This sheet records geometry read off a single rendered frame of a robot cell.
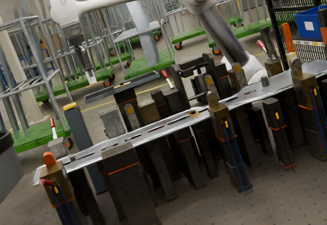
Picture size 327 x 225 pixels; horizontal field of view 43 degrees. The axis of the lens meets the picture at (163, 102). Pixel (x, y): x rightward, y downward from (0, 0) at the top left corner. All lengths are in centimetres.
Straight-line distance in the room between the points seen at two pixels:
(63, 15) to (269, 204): 116
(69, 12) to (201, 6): 59
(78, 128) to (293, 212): 104
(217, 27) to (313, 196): 91
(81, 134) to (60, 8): 59
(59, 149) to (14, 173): 256
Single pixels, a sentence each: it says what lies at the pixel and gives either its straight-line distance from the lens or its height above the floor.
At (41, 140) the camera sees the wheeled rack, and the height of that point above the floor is 27.
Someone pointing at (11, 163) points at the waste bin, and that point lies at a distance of 438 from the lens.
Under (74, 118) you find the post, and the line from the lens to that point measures 201.
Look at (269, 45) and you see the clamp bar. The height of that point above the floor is 113.
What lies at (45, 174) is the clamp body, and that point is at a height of 106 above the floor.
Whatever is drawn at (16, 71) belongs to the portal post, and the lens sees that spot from 816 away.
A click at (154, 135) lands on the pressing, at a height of 100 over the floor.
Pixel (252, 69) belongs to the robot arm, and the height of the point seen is 101.
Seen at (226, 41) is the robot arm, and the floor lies 119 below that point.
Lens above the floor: 151
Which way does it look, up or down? 14 degrees down
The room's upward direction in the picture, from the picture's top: 19 degrees counter-clockwise
